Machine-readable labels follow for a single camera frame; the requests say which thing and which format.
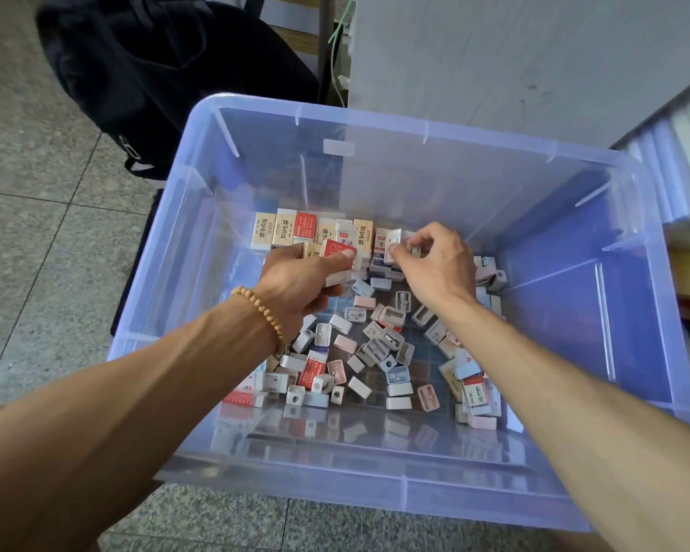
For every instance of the row of erasers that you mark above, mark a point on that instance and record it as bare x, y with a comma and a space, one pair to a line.
311, 230

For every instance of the pile of boxed erasers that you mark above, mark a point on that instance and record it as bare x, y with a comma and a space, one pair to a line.
403, 350

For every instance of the cardboard box with papers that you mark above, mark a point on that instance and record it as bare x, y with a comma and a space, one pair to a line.
293, 23

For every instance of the black backpack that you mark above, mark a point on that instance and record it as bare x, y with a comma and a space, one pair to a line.
161, 69

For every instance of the person's right forearm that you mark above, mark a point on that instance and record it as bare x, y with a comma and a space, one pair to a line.
587, 431

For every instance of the clear plastic storage bin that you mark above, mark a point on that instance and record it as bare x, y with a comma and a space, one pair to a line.
621, 293

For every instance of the white cabinet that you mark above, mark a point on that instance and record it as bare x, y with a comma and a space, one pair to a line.
529, 51

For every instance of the red label eraser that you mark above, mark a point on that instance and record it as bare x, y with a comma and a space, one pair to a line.
339, 249

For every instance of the person's left hand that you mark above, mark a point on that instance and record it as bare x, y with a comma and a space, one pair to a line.
293, 287

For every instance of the person's right hand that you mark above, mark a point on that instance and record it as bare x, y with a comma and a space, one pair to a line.
437, 270

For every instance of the person's left forearm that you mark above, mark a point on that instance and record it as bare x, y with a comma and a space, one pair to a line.
104, 442

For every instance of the stack of white blue books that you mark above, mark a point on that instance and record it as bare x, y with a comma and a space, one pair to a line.
679, 161

